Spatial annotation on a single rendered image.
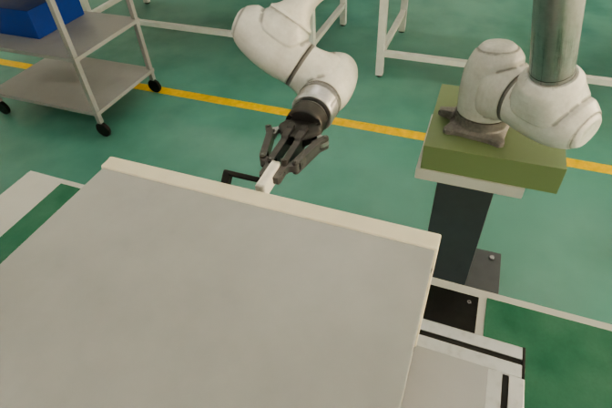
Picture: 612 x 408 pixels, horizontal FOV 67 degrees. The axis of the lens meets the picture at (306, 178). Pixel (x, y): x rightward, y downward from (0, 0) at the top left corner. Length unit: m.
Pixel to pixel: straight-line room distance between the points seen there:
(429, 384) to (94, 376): 0.39
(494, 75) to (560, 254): 1.24
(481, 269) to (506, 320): 1.05
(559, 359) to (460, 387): 0.53
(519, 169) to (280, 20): 0.83
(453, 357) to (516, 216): 1.88
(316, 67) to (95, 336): 0.67
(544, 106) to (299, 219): 0.86
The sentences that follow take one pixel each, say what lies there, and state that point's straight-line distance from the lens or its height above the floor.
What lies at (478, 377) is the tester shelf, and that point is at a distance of 0.67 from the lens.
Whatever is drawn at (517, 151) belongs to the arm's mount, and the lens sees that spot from 1.47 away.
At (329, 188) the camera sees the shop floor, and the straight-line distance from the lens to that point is 2.49.
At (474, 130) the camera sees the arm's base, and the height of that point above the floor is 0.87.
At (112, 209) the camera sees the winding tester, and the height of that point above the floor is 1.32.
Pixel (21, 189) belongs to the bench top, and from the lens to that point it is 1.70.
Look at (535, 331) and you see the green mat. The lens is 1.18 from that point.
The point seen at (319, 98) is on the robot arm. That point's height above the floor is 1.22.
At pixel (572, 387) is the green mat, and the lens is 1.14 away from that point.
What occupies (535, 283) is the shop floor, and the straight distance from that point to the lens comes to 2.26.
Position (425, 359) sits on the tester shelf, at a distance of 0.66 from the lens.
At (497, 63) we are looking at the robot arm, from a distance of 1.37.
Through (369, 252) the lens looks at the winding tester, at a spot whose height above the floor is 1.32.
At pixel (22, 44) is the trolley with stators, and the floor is 0.54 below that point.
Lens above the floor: 1.69
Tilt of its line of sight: 42 degrees down
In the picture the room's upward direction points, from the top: 3 degrees counter-clockwise
